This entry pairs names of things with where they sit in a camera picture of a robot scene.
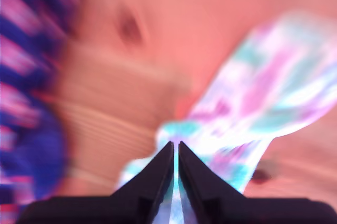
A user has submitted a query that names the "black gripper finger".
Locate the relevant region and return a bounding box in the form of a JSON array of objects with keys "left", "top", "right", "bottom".
[
  {"left": 112, "top": 141, "right": 175, "bottom": 224},
  {"left": 179, "top": 141, "right": 243, "bottom": 224}
]

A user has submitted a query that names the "tie-dye crew sock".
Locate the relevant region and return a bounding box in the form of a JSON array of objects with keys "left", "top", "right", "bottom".
[{"left": 117, "top": 11, "right": 337, "bottom": 224}]

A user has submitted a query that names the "purple pink-patterned sock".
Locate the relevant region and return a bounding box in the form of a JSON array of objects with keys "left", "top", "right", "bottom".
[{"left": 0, "top": 0, "right": 81, "bottom": 209}]

